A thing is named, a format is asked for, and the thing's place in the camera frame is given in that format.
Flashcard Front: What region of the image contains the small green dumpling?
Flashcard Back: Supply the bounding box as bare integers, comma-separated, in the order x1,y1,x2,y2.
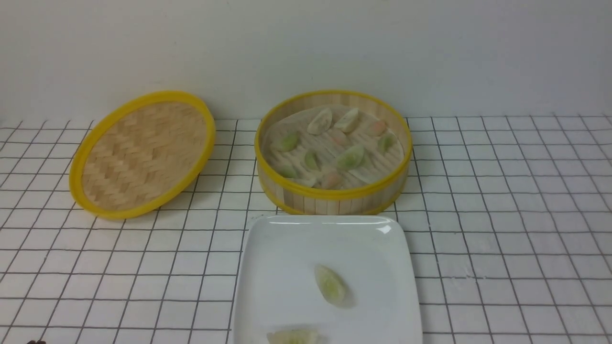
277,165,299,179
304,150,319,171

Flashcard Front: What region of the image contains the pink dumpling front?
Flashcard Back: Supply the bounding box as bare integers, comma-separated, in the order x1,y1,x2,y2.
319,171,343,190

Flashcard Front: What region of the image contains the pink dumpling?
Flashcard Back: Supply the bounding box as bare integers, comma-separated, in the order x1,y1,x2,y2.
366,120,387,137
319,171,343,190

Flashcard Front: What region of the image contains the white dumpling back right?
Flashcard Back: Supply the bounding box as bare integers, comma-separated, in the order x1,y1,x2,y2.
334,107,360,134

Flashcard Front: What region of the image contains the small green dumpling front left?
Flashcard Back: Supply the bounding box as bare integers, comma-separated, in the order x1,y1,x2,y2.
277,165,299,179

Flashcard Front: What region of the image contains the translucent white dumpling centre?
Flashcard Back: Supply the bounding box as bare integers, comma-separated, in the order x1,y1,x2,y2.
329,129,350,147

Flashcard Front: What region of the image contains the white dumpling back left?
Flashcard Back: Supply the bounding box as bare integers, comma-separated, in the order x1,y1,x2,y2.
306,107,334,136

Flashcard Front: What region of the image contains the white square plate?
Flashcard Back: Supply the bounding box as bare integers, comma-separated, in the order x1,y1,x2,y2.
232,215,424,344

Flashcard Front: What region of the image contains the bamboo steamer basket yellow rim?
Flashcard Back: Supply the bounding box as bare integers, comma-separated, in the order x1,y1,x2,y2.
254,90,413,215

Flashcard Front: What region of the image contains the thin green dumpling centre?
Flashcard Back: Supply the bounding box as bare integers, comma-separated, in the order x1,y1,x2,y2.
266,329,320,344

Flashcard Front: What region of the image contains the bamboo steamer lid yellow rim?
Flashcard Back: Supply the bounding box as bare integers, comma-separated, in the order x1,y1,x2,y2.
68,91,216,219

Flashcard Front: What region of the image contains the white dumpling front left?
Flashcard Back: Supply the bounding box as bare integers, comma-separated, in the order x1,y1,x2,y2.
292,177,318,189

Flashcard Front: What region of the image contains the pink dumpling right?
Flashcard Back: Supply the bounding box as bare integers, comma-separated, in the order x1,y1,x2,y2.
366,120,387,137

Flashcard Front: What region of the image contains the pale green dumpling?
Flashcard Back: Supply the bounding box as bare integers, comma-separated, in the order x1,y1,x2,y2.
314,264,348,307

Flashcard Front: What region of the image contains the large green dumpling centre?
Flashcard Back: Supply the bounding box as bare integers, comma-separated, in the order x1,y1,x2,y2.
335,144,366,171

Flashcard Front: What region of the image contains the white steamer liner cloth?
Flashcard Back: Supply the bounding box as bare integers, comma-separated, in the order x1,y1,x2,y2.
262,105,406,190

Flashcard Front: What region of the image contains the small green dumpling centre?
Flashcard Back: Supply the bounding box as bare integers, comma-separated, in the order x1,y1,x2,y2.
304,150,319,171

